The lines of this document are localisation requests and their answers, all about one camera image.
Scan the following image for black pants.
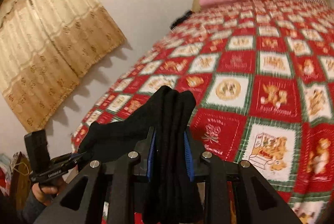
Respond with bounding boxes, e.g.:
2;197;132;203
78;86;203;223

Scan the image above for grey left sleeve forearm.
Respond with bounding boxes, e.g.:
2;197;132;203
18;191;51;223

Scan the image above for left hand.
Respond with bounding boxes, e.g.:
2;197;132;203
32;177;67;206

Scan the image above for red teddy-bear patchwork bedspread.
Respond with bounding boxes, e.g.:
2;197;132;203
71;0;333;223

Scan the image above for dark garment at bed edge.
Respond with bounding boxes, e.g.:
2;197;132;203
170;10;193;31

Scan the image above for beige curtain on left wall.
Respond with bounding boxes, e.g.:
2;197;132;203
1;0;126;132

